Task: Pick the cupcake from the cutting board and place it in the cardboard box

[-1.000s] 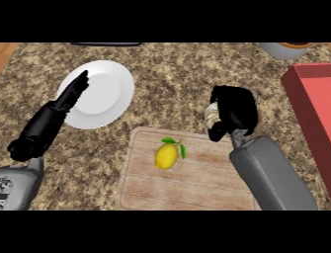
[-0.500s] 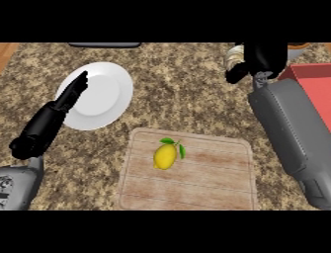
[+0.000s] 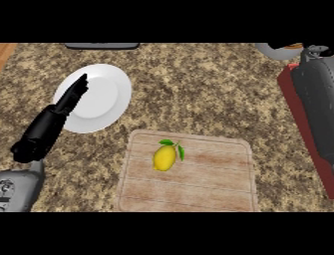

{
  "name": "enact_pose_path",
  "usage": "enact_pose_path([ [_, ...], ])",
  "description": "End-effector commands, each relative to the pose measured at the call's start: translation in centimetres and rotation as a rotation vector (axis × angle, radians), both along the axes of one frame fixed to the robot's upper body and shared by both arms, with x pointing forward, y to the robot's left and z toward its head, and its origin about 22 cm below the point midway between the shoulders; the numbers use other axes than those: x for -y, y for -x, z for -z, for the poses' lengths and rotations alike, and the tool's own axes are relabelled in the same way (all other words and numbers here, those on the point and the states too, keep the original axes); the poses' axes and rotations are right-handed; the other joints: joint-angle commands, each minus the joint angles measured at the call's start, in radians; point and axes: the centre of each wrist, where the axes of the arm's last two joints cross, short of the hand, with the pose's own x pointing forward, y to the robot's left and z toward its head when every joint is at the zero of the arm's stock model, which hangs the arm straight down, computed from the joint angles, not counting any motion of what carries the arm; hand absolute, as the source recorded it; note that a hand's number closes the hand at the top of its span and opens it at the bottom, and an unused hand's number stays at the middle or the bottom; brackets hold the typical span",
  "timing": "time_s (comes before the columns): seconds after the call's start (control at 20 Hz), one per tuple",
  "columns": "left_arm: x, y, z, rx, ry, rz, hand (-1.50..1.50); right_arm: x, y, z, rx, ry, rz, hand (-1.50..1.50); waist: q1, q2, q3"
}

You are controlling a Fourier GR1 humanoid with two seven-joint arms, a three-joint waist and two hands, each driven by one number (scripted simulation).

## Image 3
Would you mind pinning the white round plate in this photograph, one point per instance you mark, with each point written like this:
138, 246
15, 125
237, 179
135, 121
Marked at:
102, 96

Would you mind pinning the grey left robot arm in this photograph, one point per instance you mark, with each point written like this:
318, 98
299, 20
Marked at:
7, 189

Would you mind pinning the pale wooden cutting board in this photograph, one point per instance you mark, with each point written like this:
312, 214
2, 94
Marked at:
198, 179

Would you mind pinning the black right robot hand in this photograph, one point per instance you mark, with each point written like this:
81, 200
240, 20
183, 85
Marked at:
331, 47

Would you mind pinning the dark grey flat appliance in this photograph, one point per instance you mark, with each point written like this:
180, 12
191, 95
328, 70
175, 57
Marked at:
102, 46

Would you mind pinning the dark red box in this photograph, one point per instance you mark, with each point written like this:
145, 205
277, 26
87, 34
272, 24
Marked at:
296, 109

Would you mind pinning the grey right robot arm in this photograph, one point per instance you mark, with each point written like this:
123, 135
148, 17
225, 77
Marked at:
327, 109

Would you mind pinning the yellow lemon with green leaves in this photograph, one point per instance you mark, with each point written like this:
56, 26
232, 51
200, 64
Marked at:
164, 158

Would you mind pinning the white round bowl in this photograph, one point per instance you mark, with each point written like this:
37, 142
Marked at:
277, 53

